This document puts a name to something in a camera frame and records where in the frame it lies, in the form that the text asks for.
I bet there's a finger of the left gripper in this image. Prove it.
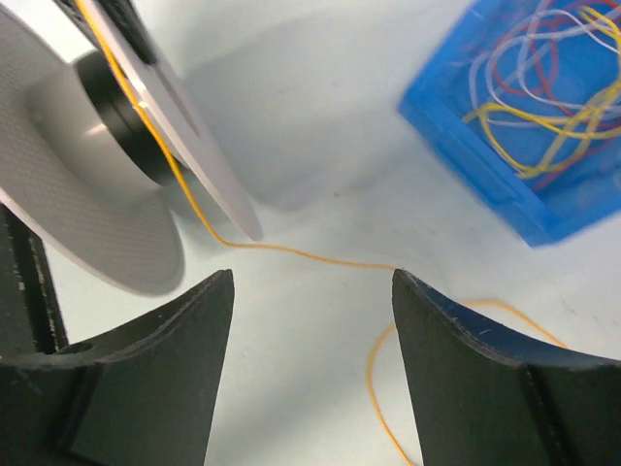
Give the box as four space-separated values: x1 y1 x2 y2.
1 206 68 357

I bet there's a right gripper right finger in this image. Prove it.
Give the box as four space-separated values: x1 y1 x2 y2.
392 270 620 465

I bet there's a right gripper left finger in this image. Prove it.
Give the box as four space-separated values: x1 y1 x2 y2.
1 270 235 465

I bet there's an orange cable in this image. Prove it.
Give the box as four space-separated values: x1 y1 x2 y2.
72 0 569 466

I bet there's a grey cable spool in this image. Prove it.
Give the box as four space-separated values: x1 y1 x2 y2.
1 1 262 296

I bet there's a blue plastic bin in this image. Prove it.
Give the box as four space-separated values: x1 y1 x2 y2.
399 1 620 247

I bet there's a yellow cable in bin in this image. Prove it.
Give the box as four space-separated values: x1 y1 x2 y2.
463 4 621 181

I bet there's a red cable in bin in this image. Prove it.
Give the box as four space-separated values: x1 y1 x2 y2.
489 0 621 193

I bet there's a white cable in bin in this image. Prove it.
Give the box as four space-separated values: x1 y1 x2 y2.
470 0 621 161

